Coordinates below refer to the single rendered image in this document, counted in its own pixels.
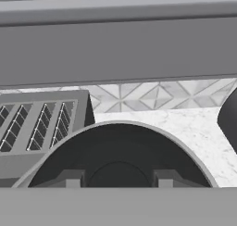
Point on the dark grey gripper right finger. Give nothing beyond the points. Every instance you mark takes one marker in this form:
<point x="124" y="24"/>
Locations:
<point x="165" y="177"/>

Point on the black blender lid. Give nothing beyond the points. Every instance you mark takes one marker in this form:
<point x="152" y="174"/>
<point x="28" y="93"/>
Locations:
<point x="229" y="121"/>

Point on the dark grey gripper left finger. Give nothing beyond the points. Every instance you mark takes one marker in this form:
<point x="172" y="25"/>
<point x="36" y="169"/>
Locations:
<point x="73" y="177"/>

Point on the grey appliance with grille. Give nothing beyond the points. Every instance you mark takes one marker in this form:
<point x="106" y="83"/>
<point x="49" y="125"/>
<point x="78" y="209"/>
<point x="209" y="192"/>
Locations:
<point x="40" y="124"/>

